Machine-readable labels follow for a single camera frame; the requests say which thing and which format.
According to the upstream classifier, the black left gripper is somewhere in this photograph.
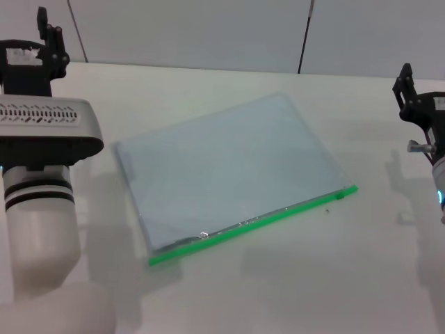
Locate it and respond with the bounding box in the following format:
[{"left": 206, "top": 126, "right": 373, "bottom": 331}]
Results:
[{"left": 0, "top": 6, "right": 70, "bottom": 98}]

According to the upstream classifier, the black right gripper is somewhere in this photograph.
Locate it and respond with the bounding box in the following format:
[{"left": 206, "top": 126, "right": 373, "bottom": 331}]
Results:
[{"left": 392, "top": 63, "right": 445, "bottom": 154}]

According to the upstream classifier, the transparent document bag green zip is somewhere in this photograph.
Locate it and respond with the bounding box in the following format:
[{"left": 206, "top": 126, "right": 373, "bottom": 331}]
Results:
[{"left": 111, "top": 90, "right": 359, "bottom": 268}]

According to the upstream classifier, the dark right gripper cable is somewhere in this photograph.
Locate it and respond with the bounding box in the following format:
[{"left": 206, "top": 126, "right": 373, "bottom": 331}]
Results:
[{"left": 407, "top": 138, "right": 437, "bottom": 167}]

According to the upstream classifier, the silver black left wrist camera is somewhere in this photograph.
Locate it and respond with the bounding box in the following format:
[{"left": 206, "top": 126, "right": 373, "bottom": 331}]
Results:
[{"left": 0, "top": 93, "right": 105, "bottom": 171}]

